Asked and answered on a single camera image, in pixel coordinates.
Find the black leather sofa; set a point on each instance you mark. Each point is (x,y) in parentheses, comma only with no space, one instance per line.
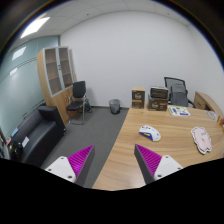
(37,135)

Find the white and blue computer mouse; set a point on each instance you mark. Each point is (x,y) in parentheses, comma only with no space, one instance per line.
(150,132)

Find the black visitor chair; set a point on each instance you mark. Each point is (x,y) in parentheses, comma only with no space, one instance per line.
(78,100)

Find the brown cardboard box left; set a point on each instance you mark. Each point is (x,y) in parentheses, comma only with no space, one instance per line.
(138,97)

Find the black mesh waste bin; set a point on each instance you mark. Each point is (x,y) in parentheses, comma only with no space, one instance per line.
(114,106)

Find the brown cardboard box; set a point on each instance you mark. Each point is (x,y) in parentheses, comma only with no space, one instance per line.
(157,104)
(138,97)

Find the striped box on top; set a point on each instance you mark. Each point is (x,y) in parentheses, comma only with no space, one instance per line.
(159,92)

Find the white green sticker sheet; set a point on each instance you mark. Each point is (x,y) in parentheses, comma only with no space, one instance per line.
(178,111)

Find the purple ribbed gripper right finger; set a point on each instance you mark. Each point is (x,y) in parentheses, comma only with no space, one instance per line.
(154,166)

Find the wooden glass-door cabinet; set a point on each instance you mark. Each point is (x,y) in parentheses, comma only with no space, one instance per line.
(56,78)

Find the round white coaster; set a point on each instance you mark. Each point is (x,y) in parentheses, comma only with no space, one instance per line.
(212,115)

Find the brown cardboard box bottom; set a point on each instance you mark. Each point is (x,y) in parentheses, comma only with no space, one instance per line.
(157,104)

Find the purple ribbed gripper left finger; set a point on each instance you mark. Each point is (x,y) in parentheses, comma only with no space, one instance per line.
(74,168)

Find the grey mesh office chair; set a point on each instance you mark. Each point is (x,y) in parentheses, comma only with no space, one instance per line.
(177,92)

